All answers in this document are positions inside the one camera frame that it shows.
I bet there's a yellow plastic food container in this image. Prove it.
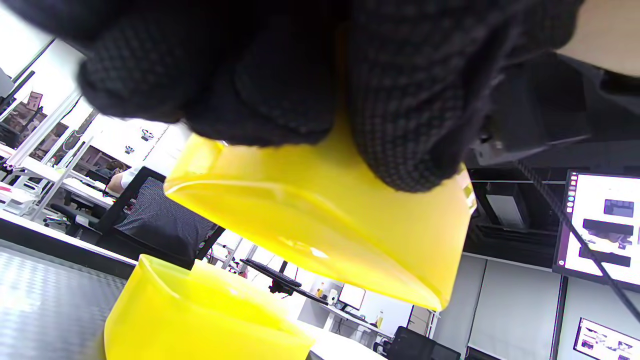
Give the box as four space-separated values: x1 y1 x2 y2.
104 254 316 360
164 115 477 312

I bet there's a person's left hand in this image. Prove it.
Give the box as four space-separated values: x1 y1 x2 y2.
0 0 586 194

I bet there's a person's right forearm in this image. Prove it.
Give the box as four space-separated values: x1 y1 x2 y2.
555 0 640 78

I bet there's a black mesh office chair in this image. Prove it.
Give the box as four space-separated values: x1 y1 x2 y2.
97 166 226 271

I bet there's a small desk monitor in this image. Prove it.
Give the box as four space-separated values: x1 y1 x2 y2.
337 282 367 312

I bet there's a wall computer monitor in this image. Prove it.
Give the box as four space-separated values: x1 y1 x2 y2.
572 317 640 360

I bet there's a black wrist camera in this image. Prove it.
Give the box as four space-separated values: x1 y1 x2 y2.
470 52 640 168

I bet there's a black cable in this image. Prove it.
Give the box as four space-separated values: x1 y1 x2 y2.
515 159 640 323

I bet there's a large computer monitor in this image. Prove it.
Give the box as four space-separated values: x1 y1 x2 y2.
552 170 640 293

